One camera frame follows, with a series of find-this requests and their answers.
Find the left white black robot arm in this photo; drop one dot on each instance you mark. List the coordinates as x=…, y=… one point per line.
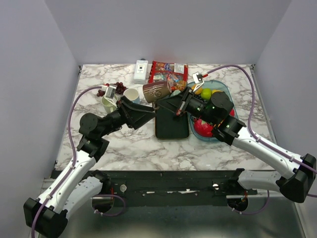
x=49, y=213

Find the dark red grape bunch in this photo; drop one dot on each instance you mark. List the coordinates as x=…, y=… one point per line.
x=120, y=88

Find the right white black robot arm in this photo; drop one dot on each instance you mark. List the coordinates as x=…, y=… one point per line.
x=295, y=173

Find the red snack bag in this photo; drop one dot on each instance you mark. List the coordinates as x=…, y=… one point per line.
x=176, y=74

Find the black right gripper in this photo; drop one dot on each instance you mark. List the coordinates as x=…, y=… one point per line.
x=178, y=106

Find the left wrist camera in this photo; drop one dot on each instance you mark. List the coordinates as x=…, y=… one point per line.
x=110, y=92

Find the orange fruit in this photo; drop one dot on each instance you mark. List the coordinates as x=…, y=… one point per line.
x=198, y=91

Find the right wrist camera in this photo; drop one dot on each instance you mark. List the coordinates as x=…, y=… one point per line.
x=199, y=80

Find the brown striped mug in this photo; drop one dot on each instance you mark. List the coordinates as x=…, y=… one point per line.
x=156, y=91

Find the white rectangular box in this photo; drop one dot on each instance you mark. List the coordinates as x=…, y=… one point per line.
x=140, y=72

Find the yellow lemon fruit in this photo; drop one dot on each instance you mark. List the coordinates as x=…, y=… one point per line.
x=215, y=91

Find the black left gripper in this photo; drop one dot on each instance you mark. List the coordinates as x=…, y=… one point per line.
x=138, y=116

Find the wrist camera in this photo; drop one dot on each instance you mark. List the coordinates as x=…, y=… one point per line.
x=199, y=80
x=110, y=92

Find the green lime fruit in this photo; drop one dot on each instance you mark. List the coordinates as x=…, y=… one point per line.
x=206, y=93

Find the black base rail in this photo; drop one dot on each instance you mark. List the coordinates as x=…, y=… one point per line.
x=163, y=188

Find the light blue hexagonal mug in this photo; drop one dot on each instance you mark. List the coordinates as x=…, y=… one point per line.
x=132, y=95

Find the light green large mug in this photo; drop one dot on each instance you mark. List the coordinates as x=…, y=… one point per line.
x=109, y=106

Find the black tray gold rim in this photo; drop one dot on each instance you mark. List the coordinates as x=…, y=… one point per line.
x=169, y=126

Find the red dragon fruit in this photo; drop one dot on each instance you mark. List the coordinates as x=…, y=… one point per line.
x=203, y=128

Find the mint green mug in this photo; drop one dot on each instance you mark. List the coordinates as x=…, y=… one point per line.
x=176, y=92

